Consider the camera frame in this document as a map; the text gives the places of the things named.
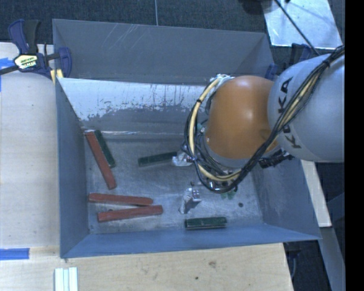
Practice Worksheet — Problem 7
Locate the red-brown flat block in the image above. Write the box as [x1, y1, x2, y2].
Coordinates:
[96, 204, 164, 223]
[88, 192, 154, 207]
[84, 131, 118, 191]

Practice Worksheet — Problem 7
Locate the dark green flat block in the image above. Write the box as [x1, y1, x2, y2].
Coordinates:
[184, 216, 228, 231]
[137, 151, 178, 168]
[93, 129, 117, 169]

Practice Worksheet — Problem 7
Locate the black cylinder on white bracket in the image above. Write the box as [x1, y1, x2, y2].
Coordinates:
[258, 151, 295, 169]

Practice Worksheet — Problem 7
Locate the grey metal bin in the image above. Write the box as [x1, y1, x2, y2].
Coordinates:
[52, 18, 323, 259]

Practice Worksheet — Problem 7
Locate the pale wood flat board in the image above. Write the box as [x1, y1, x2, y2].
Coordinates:
[0, 71, 62, 250]

